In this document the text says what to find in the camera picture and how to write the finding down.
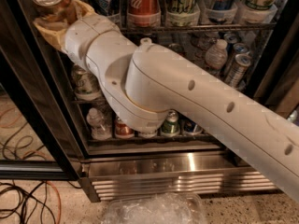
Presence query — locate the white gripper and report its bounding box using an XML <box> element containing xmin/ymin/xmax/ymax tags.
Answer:
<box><xmin>32</xmin><ymin>0</ymin><xmax>121</xmax><ymax>68</ymax></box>

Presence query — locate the orange soda can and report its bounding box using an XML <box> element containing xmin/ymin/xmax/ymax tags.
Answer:
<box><xmin>32</xmin><ymin>0</ymin><xmax>77</xmax><ymax>24</ymax></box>

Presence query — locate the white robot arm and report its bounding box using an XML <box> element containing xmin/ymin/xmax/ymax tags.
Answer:
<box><xmin>34</xmin><ymin>1</ymin><xmax>299</xmax><ymax>201</ymax></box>

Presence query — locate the white green can middle shelf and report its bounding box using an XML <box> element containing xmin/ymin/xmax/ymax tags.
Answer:
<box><xmin>71</xmin><ymin>64</ymin><xmax>102</xmax><ymax>101</ymax></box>

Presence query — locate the red cola can top shelf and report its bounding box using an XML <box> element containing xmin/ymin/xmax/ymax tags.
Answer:
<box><xmin>128</xmin><ymin>0</ymin><xmax>158</xmax><ymax>27</ymax></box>

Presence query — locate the tea bottle middle shelf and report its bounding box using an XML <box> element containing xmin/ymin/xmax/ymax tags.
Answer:
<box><xmin>140</xmin><ymin>37</ymin><xmax>152</xmax><ymax>45</ymax></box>

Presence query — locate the water bottle bottom shelf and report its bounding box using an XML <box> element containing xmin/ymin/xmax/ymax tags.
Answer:
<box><xmin>86</xmin><ymin>108</ymin><xmax>112</xmax><ymax>140</ymax></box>

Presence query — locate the water bottle shelf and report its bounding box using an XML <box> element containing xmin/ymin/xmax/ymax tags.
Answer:
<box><xmin>86</xmin><ymin>108</ymin><xmax>112</xmax><ymax>140</ymax></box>
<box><xmin>205</xmin><ymin>39</ymin><xmax>228</xmax><ymax>71</ymax></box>

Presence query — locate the red can bottom shelf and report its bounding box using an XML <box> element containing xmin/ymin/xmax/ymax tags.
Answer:
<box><xmin>115</xmin><ymin>117</ymin><xmax>135</xmax><ymax>139</ymax></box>

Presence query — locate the green can bottom shelf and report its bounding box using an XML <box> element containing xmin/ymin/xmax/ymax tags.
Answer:
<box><xmin>161</xmin><ymin>110</ymin><xmax>180</xmax><ymax>137</ymax></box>

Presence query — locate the water bottle middle shelf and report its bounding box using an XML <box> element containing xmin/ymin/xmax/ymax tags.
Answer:
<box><xmin>205</xmin><ymin>39</ymin><xmax>228</xmax><ymax>71</ymax></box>

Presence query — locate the blue can bottom shelf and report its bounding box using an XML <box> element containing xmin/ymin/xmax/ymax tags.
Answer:
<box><xmin>183</xmin><ymin>119</ymin><xmax>203</xmax><ymax>135</ymax></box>

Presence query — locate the silver slim can middle shelf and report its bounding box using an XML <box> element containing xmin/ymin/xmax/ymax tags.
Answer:
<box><xmin>224</xmin><ymin>54</ymin><xmax>251</xmax><ymax>88</ymax></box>

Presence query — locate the clear plastic bin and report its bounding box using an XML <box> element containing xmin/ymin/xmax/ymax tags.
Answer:
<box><xmin>101</xmin><ymin>193</ymin><xmax>208</xmax><ymax>224</ymax></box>

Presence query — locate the middle wire shelf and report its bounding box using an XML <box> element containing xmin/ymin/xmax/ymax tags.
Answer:
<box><xmin>72</xmin><ymin>98</ymin><xmax>106</xmax><ymax>105</ymax></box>

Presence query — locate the wire shelf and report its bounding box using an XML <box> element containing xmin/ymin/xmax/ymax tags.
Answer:
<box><xmin>121</xmin><ymin>23</ymin><xmax>276</xmax><ymax>35</ymax></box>
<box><xmin>72</xmin><ymin>98</ymin><xmax>106</xmax><ymax>105</ymax></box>

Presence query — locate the top wire shelf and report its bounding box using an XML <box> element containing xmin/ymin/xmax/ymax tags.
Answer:
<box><xmin>121</xmin><ymin>23</ymin><xmax>276</xmax><ymax>35</ymax></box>

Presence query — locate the black cable bundle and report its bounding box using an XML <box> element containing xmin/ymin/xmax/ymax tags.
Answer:
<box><xmin>0</xmin><ymin>121</ymin><xmax>83</xmax><ymax>224</ymax></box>

